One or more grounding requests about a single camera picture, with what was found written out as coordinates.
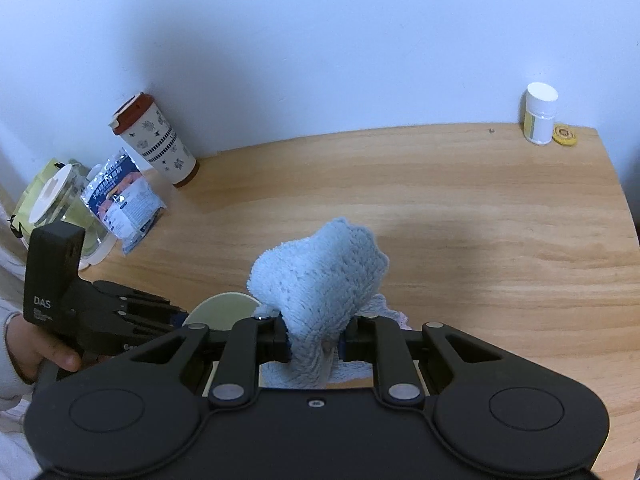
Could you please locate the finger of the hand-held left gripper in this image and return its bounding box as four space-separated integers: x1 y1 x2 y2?
119 305 192 346
92 280 173 312

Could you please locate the person's left forearm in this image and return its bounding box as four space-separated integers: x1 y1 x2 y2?
0 300 37 413

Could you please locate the patterned cup with brown lid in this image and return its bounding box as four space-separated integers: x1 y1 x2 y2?
109 91 201 188

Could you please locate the person's left hand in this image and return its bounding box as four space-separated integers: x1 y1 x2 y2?
5 316 84 382

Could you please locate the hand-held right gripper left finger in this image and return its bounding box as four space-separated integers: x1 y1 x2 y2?
117 312 293 409

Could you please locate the cream ceramic bowl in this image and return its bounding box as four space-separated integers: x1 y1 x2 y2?
180 291 263 333

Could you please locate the light blue cleaning cloth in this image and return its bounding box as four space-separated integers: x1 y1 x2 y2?
247 217 413 391

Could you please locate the glass jar with white lid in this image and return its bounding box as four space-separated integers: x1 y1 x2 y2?
27 160 119 267

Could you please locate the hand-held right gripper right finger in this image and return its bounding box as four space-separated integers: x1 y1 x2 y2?
337 311 503 409

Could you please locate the white pill bottle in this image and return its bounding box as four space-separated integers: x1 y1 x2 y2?
523 82 559 146

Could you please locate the blue and white packet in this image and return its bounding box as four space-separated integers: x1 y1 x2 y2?
80 147 167 256

